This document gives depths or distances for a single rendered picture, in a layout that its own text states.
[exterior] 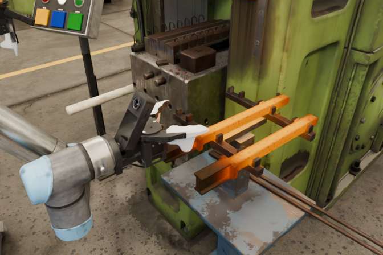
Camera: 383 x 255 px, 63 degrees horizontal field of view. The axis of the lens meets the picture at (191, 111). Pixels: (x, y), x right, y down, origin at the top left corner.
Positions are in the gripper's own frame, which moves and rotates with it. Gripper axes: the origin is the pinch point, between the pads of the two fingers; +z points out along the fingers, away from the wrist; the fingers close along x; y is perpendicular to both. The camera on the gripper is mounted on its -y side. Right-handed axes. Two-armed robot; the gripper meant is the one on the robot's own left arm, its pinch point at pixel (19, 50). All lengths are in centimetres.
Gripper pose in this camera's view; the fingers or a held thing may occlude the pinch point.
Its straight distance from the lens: 152.0
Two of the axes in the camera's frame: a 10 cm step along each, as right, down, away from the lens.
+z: 0.0, 8.5, 5.2
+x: 4.4, 4.7, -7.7
